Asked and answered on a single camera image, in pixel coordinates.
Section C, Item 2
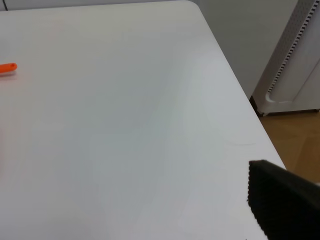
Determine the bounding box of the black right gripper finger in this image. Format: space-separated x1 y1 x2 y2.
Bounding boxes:
247 160 320 240

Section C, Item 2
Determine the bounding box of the white perforated appliance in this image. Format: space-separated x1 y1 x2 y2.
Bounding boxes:
252 0 320 116

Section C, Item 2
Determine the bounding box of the orange plastic handle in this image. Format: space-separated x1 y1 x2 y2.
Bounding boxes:
0 62 18 74

